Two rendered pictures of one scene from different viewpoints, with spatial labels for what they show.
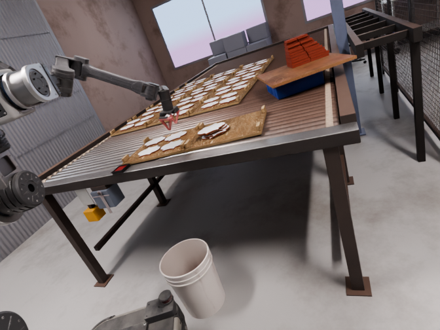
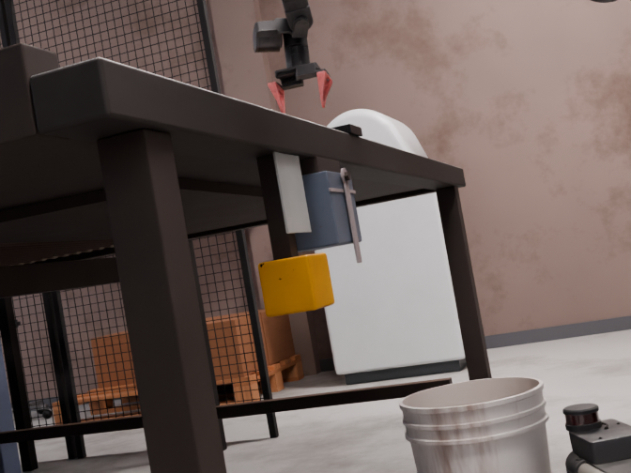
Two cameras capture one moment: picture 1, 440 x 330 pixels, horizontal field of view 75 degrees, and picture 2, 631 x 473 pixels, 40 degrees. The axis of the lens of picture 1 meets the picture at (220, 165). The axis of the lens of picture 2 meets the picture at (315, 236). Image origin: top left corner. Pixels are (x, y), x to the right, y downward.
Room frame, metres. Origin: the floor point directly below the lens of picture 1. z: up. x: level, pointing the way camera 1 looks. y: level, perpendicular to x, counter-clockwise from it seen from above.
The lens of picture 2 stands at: (1.85, 2.16, 0.68)
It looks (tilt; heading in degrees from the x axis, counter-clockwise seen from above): 2 degrees up; 262
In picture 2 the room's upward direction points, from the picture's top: 10 degrees counter-clockwise
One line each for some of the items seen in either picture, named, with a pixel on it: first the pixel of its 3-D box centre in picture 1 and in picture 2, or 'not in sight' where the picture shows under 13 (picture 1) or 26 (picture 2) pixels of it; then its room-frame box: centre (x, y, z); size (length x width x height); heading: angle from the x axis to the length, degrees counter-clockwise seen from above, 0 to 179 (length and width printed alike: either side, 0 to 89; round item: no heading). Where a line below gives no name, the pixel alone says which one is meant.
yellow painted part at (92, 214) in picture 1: (88, 203); (287, 232); (1.71, 0.87, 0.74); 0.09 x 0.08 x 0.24; 63
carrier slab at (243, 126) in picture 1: (228, 129); not in sight; (1.52, -0.11, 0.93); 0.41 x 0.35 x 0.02; 68
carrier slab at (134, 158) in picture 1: (164, 145); not in sight; (1.68, 0.27, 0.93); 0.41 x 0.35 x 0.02; 67
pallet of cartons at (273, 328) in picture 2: not in sight; (178, 364); (2.08, -3.31, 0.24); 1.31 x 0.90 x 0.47; 156
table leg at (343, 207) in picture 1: (346, 224); (470, 324); (1.06, -0.46, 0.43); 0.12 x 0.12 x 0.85; 63
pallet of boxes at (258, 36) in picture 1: (244, 64); not in sight; (6.44, -1.27, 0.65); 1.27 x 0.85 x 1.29; 66
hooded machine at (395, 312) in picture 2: not in sight; (391, 240); (0.73, -2.84, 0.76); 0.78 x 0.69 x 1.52; 156
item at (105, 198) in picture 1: (107, 196); (321, 214); (1.64, 0.71, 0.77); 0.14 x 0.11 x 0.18; 63
